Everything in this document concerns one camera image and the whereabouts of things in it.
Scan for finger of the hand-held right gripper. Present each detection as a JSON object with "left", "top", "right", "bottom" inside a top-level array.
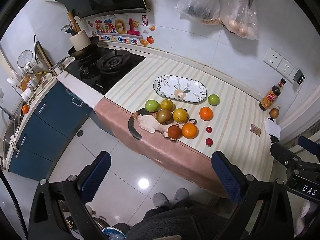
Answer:
[
  {"left": 297, "top": 136, "right": 320, "bottom": 156},
  {"left": 270, "top": 142, "right": 302, "bottom": 167}
]

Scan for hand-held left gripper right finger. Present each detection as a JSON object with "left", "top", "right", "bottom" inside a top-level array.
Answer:
[{"left": 211, "top": 151, "right": 299, "bottom": 240}]

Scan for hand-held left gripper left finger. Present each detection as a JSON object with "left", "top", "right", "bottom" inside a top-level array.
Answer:
[{"left": 28, "top": 151, "right": 112, "bottom": 240}]

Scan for orange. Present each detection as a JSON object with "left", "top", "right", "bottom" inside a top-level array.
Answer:
[
  {"left": 199, "top": 106, "right": 214, "bottom": 121},
  {"left": 182, "top": 123, "right": 198, "bottom": 139}
]

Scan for dark red-orange citrus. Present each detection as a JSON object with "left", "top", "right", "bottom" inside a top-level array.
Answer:
[{"left": 167, "top": 125, "right": 182, "bottom": 140}]

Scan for yellow lemon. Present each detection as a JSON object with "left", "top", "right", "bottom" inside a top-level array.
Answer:
[{"left": 172, "top": 108, "right": 188, "bottom": 123}]

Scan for brown round fruit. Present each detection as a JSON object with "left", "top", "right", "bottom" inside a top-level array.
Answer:
[{"left": 156, "top": 109, "right": 172, "bottom": 125}]

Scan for yellow-green citrus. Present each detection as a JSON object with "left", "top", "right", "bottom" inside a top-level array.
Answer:
[{"left": 160, "top": 99, "right": 174, "bottom": 111}]

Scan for floral oval plate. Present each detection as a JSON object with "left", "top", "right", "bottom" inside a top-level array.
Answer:
[{"left": 153, "top": 75, "right": 207, "bottom": 104}]

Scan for person's right forearm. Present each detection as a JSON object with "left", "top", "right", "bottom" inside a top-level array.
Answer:
[{"left": 292, "top": 200, "right": 320, "bottom": 238}]

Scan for white paper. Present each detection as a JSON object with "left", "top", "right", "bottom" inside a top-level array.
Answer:
[{"left": 265, "top": 117, "right": 281, "bottom": 137}]

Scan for grey slipper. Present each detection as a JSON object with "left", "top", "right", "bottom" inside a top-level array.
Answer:
[
  {"left": 171, "top": 188, "right": 190, "bottom": 207},
  {"left": 152, "top": 192, "right": 170, "bottom": 208}
]

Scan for soy sauce bottle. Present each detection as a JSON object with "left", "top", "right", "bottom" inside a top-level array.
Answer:
[{"left": 259, "top": 78, "right": 287, "bottom": 111}]

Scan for blue rimmed bowl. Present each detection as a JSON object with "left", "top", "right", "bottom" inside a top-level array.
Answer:
[{"left": 102, "top": 226, "right": 127, "bottom": 240}]

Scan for black charger plug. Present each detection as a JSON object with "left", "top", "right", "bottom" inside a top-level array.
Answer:
[{"left": 294, "top": 69, "right": 305, "bottom": 85}]

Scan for dark fleece clothing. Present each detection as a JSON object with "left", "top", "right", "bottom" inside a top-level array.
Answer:
[{"left": 126, "top": 205, "right": 233, "bottom": 240}]

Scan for blue kitchen cabinet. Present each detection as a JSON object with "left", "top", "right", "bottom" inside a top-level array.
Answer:
[{"left": 5, "top": 80, "right": 100, "bottom": 183}]

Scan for white rag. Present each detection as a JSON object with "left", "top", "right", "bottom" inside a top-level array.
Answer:
[{"left": 9, "top": 135, "right": 19, "bottom": 152}]

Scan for striped cat print mat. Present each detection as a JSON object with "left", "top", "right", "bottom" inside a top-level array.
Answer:
[{"left": 94, "top": 52, "right": 278, "bottom": 199}]

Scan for metal sink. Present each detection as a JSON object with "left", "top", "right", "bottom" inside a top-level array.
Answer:
[{"left": 0, "top": 105, "right": 23, "bottom": 160}]

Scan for black gas stove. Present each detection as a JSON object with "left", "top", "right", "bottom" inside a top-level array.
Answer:
[{"left": 64, "top": 46, "right": 146, "bottom": 95}]

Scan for small metal saucepan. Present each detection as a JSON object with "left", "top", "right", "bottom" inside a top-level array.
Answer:
[{"left": 50, "top": 55, "right": 75, "bottom": 75}]

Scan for condiment rack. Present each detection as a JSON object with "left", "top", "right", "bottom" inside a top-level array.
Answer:
[{"left": 7, "top": 65, "right": 54, "bottom": 103}]

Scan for black wok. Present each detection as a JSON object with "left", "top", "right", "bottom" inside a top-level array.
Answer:
[{"left": 67, "top": 35, "right": 100, "bottom": 60}]

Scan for cutting board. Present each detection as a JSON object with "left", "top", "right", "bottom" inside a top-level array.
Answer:
[{"left": 34, "top": 34, "right": 54, "bottom": 73}]

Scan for beige utensil holder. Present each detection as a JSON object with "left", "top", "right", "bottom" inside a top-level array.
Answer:
[{"left": 69, "top": 29, "right": 90, "bottom": 50}]

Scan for round metal strainer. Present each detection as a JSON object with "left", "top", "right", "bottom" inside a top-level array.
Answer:
[{"left": 17, "top": 50, "right": 34, "bottom": 69}]

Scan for clear bag with onions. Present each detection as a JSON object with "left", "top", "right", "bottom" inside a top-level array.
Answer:
[{"left": 217, "top": 0, "right": 259, "bottom": 40}]

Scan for wooden utensils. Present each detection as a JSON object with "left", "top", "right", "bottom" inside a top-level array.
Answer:
[{"left": 66, "top": 10, "right": 82, "bottom": 34}]

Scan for clear bag with dark contents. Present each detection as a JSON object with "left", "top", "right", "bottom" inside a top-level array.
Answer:
[{"left": 174, "top": 0, "right": 222, "bottom": 20}]

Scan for black range hood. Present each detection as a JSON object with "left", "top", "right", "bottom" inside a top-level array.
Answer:
[{"left": 41, "top": 0, "right": 152, "bottom": 22}]

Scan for white wall socket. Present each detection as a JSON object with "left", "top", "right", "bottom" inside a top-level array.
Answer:
[
  {"left": 276, "top": 58, "right": 295, "bottom": 78},
  {"left": 263, "top": 47, "right": 284, "bottom": 70}
]

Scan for black cable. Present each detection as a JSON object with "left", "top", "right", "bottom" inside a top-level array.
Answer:
[{"left": 0, "top": 170, "right": 28, "bottom": 240}]

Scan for colourful wall sticker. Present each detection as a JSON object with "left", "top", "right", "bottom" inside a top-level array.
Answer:
[{"left": 89, "top": 17, "right": 157, "bottom": 47}]

